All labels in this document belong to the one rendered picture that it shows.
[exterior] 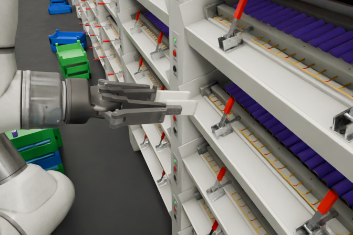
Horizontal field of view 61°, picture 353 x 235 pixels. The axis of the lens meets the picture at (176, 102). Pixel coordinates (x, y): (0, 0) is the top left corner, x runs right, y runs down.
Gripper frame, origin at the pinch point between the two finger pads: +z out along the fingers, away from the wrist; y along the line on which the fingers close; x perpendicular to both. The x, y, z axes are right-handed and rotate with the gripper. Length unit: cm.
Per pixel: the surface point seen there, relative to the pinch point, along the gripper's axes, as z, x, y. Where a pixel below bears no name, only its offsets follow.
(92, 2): 18, -26, -208
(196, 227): 21, -47, -6
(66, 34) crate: 7, -75, -275
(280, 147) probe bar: 17.0, -2.3, 12.3
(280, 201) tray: 13.0, -7.4, 20.1
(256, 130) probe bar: 16.2, -2.8, 5.9
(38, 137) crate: -22, -59, -72
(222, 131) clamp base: 12.1, -6.3, 1.1
